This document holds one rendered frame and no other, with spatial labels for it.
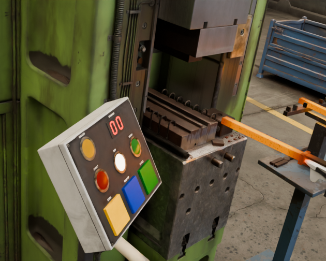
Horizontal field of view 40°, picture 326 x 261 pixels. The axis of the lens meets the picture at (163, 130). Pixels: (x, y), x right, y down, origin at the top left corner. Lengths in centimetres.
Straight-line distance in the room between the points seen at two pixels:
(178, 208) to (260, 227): 132
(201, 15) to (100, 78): 37
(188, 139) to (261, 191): 172
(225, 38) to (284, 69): 399
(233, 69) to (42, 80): 80
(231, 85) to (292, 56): 352
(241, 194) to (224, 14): 187
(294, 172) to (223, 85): 49
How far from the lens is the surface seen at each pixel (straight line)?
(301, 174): 204
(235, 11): 158
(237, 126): 155
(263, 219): 300
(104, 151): 111
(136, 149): 124
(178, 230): 175
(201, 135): 167
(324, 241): 301
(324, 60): 529
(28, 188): 196
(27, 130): 182
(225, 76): 191
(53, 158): 103
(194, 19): 142
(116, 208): 111
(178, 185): 161
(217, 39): 153
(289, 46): 549
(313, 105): 206
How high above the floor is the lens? 168
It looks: 26 degrees down
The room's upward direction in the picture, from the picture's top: 9 degrees clockwise
